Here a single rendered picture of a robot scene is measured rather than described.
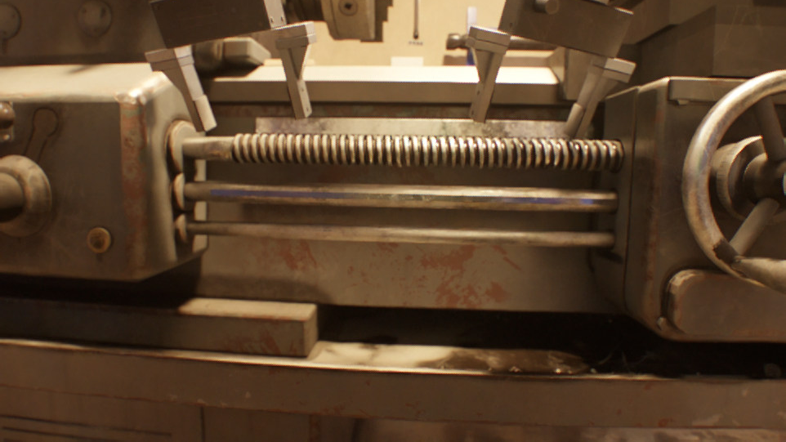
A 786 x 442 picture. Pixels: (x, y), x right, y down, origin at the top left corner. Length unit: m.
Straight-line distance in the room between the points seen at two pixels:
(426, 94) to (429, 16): 3.52
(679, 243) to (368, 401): 0.40
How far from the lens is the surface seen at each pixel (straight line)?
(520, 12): 0.45
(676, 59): 0.59
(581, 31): 0.49
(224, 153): 0.57
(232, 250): 0.68
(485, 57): 0.47
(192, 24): 0.49
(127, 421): 0.78
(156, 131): 0.57
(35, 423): 0.90
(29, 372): 0.70
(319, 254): 0.63
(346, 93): 0.59
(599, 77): 0.53
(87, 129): 0.58
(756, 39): 0.57
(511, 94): 0.60
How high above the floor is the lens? 0.69
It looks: 4 degrees down
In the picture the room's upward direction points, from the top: 1 degrees clockwise
